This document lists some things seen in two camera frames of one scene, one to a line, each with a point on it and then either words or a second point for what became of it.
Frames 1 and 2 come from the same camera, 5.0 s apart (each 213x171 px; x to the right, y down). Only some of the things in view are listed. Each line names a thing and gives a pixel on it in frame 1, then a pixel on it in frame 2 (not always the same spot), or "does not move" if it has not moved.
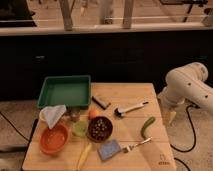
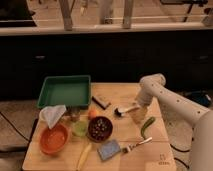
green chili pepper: x=146 y=124 does not move
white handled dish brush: x=120 y=112 does not move
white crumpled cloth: x=51 y=114 does not move
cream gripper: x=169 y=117 -> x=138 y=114
